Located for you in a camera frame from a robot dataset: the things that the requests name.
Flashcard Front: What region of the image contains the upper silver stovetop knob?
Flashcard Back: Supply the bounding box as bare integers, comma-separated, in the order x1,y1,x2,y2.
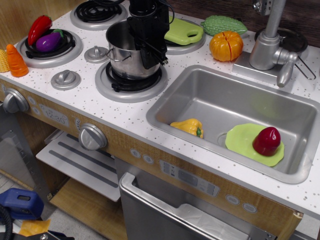
84,45,109,64

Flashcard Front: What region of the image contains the back right black burner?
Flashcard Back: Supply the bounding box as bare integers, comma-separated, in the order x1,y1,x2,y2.
164,19,206,55

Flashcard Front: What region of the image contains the yellow cloth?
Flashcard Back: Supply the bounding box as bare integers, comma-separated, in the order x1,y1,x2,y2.
18,219,51,237

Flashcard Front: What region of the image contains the red toy chili pepper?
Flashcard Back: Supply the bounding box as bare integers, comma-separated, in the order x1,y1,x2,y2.
27,15,53,46

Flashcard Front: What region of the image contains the orange toy pumpkin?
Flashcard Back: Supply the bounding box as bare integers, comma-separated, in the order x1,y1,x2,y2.
209,31,244,62

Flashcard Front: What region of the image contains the silver stovetop knob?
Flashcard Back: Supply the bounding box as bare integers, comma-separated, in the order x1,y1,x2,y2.
84,45,109,64
51,70,81,91

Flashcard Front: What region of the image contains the lower silver stovetop knob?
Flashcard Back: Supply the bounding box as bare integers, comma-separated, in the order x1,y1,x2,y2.
51,70,81,91

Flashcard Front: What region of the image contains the yellow toy corn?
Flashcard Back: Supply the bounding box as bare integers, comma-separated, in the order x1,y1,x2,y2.
0,49,10,73

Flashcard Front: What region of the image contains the green plastic cutting board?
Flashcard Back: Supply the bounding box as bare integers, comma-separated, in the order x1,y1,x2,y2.
164,16,204,46

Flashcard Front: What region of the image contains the blue clamp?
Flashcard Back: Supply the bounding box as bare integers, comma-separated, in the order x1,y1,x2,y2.
0,188,44,220

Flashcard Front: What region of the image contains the orange toy carrot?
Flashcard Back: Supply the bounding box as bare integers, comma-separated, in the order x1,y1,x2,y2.
6,44,29,77

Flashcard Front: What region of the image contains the back left black burner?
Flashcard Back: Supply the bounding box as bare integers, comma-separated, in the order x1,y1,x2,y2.
70,0,128,31

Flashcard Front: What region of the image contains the stainless steel pot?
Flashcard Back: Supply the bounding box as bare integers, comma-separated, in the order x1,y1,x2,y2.
106,20,160,80

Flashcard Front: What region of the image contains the right silver oven knob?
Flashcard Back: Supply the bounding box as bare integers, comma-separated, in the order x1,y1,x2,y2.
78,123,108,151

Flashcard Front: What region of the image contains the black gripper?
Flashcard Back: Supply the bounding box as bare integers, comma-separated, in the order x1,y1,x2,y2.
127,0,170,70

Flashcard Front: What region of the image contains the yellow toy bell pepper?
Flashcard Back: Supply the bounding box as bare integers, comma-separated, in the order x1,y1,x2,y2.
170,118,204,139

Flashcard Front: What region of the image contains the black burner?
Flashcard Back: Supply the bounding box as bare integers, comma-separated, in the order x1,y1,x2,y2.
95,63,168,103
70,0,128,31
164,19,206,55
16,28,83,69

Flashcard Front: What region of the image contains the purple toy eggplant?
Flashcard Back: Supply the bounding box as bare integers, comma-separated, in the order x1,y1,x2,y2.
35,29,64,53

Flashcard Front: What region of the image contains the green toy bitter gourd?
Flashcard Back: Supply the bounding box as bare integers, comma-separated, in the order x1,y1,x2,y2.
200,15,248,36

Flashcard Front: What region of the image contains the silver dishwasher door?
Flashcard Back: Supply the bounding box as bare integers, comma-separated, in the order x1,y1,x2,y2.
119,172,276,240

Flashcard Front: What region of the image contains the left silver oven knob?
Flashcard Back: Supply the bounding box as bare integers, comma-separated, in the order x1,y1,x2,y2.
3,88,30,114

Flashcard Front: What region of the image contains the silver toy faucet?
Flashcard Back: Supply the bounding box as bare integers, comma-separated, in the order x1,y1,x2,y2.
232,0,298,88

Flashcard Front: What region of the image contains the open oven door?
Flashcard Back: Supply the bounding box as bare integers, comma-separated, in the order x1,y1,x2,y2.
0,106,55,220

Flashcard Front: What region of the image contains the silver toy sink basin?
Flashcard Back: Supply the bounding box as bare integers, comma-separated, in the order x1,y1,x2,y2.
146,65,320,184

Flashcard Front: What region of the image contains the front left black burner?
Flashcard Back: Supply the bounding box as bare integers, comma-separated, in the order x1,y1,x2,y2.
16,28,83,69

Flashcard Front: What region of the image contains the front right black burner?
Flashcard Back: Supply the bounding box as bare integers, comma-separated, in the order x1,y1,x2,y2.
95,63,168,103

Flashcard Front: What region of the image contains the light green plastic plate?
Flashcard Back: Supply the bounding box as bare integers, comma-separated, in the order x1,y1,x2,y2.
225,123,285,167

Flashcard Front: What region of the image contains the silver oven knob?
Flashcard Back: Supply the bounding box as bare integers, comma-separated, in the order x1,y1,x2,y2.
3,88,30,114
78,123,108,151

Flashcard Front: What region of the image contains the white oven rack shelf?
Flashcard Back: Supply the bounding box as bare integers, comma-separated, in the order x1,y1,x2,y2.
36,131,120,202

